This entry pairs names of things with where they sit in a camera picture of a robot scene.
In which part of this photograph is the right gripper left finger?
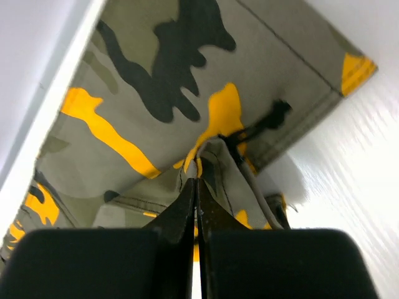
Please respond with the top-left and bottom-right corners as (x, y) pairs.
(1, 179), (196, 298)

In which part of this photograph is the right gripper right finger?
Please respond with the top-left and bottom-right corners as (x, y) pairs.
(196, 179), (377, 298)

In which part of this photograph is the camouflage trousers yellow green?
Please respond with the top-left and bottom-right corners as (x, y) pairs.
(1, 1), (377, 265)

